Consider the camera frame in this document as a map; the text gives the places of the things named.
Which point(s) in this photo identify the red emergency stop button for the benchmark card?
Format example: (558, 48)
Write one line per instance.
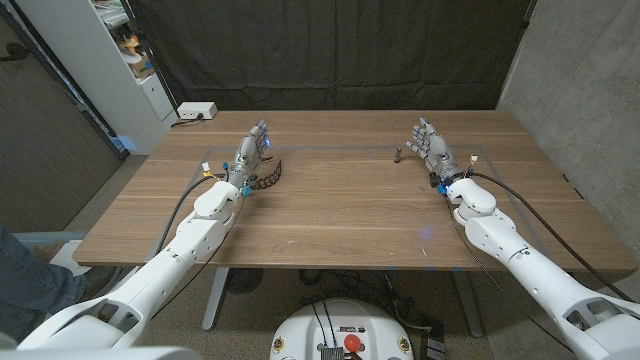
(352, 342)

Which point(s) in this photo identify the grey table leg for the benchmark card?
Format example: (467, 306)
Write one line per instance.
(215, 300)
(467, 300)

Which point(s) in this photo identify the white power strip box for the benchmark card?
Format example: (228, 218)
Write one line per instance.
(197, 110)

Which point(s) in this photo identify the cardboard box on shelf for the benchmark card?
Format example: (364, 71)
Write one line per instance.
(142, 65)

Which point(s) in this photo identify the white robot torso base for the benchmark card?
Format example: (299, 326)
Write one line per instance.
(340, 320)

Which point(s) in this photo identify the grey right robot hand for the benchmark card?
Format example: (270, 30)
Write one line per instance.
(437, 152)

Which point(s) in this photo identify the black curtain backdrop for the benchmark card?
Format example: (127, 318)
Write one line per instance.
(330, 50)

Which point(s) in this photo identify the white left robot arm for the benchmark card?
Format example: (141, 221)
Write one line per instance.
(175, 245)

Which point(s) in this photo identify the black round floor fan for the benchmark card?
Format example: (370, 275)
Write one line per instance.
(243, 280)

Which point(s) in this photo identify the person leg in jeans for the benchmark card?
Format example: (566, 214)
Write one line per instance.
(30, 285)

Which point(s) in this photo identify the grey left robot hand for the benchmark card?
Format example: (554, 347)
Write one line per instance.
(247, 157)

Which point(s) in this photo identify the small brown lipstick tube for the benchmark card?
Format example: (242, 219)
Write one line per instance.
(397, 153)

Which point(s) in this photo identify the orange toy figure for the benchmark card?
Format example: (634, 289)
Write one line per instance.
(131, 44)

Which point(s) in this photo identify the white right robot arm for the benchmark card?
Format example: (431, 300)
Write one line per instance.
(525, 270)

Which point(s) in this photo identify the white shelf cabinet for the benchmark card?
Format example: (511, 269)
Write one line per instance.
(100, 75)

